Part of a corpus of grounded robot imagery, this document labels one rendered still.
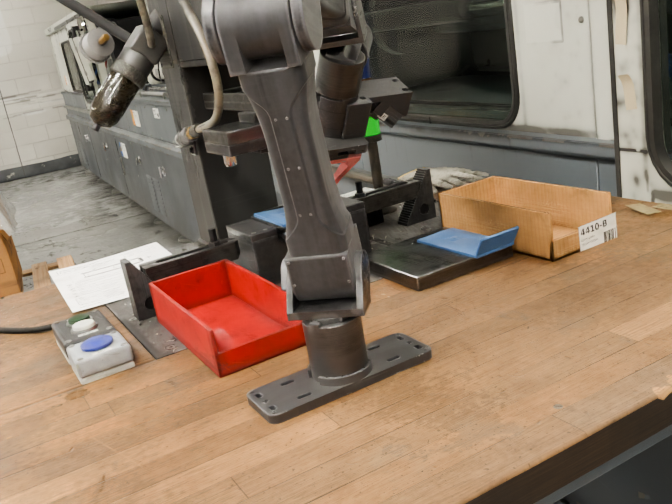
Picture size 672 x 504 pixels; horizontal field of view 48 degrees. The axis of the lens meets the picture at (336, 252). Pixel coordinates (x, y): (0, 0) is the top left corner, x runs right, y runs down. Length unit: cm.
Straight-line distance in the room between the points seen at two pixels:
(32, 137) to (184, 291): 926
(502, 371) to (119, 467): 39
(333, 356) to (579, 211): 54
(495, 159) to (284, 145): 107
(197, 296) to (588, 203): 59
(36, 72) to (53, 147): 94
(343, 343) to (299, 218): 14
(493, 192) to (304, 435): 70
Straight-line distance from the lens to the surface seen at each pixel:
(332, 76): 94
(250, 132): 110
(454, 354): 84
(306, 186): 72
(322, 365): 79
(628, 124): 139
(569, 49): 154
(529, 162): 164
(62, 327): 110
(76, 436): 86
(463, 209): 121
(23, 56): 1031
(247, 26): 67
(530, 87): 164
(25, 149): 1033
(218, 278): 112
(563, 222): 122
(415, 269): 105
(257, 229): 115
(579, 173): 154
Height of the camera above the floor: 127
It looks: 17 degrees down
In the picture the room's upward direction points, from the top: 10 degrees counter-clockwise
